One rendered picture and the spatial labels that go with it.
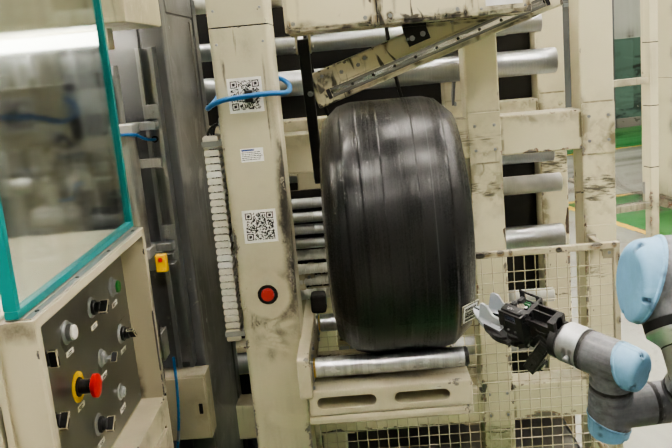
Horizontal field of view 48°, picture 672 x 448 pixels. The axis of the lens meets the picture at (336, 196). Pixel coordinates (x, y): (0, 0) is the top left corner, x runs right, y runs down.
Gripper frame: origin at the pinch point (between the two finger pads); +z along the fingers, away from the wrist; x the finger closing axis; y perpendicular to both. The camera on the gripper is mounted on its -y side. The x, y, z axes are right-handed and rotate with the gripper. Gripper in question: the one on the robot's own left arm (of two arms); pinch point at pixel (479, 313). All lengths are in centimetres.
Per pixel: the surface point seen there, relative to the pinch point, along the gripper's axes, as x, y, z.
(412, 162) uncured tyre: -3.0, 31.6, 12.4
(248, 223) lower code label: 19, 21, 45
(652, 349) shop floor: -172, -182, 65
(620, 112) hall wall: -893, -480, 520
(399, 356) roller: 11.2, -10.8, 15.8
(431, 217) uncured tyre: 1.5, 23.1, 5.7
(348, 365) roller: 20.2, -9.4, 22.6
